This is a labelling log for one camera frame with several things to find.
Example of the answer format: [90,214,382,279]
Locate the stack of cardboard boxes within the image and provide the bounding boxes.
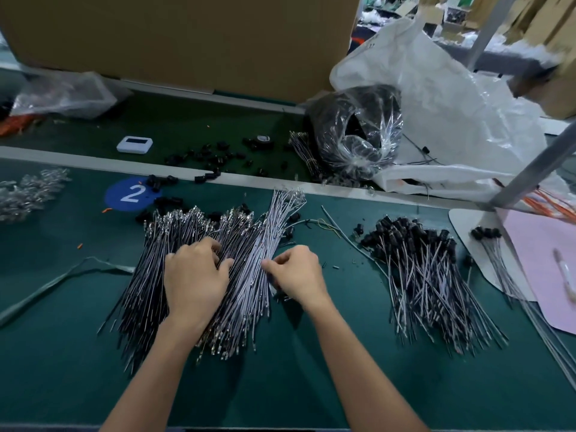
[522,0,576,119]

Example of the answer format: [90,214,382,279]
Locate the person's left hand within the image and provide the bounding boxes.
[163,236,235,340]

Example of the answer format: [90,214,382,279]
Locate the pile of grey wires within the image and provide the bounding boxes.
[97,187,309,374]

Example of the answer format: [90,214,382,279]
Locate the small bundle of capped wires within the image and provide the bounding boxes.
[470,226,576,392]

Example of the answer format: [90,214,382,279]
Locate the large white plastic sack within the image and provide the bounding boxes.
[329,17,576,202]

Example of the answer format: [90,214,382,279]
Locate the blue round number sticker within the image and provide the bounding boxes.
[103,177,163,213]

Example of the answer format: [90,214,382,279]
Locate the pink paper sheet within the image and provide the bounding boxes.
[497,208,576,335]

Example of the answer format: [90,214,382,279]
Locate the clear plastic strip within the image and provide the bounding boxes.
[0,257,136,329]

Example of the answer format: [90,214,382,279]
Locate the crumpled clear plastic bag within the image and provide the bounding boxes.
[9,70,131,121]

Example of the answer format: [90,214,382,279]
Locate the black plastic caps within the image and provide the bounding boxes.
[135,132,307,226]

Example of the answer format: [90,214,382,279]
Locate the clear bag with black contents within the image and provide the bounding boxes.
[308,83,404,181]

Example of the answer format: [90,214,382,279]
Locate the person's right forearm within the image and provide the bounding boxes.
[304,296,431,432]

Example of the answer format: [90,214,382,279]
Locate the pile of wires with black caps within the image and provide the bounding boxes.
[358,215,509,356]

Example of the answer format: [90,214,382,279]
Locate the brown cardboard panel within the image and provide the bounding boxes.
[0,0,363,104]

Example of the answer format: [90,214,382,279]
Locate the grey metal frame post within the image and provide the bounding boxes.
[490,121,576,209]
[465,0,521,70]

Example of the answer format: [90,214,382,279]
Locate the bundle of orange wires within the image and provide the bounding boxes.
[517,186,576,226]

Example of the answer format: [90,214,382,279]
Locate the person's left forearm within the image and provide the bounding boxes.
[99,321,210,432]

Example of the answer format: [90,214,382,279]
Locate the person's right hand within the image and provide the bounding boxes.
[261,244,336,316]

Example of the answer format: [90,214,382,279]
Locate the small white timer device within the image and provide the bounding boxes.
[116,136,154,155]

